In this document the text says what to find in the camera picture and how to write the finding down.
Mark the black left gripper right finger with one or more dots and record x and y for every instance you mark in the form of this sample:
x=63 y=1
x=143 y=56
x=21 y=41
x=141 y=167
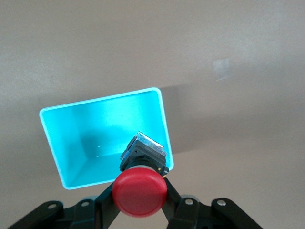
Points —
x=205 y=214

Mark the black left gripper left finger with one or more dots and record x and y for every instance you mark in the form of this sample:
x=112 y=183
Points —
x=78 y=214

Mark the red push button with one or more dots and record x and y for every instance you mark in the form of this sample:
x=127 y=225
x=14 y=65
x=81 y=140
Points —
x=139 y=193

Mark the cyan plastic box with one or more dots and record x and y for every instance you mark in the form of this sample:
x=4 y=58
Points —
x=107 y=124

